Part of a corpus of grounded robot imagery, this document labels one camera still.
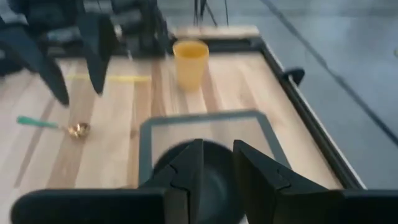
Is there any metal fork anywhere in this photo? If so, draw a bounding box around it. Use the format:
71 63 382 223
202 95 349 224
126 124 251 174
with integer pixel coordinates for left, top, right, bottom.
16 115 91 139

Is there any yellow plastic cup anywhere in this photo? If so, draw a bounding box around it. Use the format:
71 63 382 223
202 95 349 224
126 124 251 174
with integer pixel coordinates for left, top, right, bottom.
172 39 210 91

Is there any black bowl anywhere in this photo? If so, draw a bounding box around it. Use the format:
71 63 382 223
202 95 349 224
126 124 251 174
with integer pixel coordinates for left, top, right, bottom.
152 139 249 224

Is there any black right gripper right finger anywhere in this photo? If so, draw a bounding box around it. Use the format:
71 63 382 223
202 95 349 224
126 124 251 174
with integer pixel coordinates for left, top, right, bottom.
232 139 345 224

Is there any clear placemat with grey border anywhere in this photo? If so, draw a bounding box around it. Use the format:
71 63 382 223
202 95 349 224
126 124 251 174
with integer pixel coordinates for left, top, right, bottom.
138 109 292 189

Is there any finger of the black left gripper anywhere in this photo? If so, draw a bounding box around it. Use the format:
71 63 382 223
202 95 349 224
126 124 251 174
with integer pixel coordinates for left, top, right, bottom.
76 13 119 96
0 26 70 106

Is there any black table clamp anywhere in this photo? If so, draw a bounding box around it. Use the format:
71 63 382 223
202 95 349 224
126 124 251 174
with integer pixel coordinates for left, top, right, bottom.
281 67 306 86

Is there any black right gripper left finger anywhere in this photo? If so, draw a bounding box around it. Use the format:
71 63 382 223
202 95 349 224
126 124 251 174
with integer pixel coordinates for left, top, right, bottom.
139 138 205 224

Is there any long yellow straw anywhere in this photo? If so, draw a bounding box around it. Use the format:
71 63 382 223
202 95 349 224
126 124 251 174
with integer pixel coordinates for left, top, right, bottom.
67 73 152 83

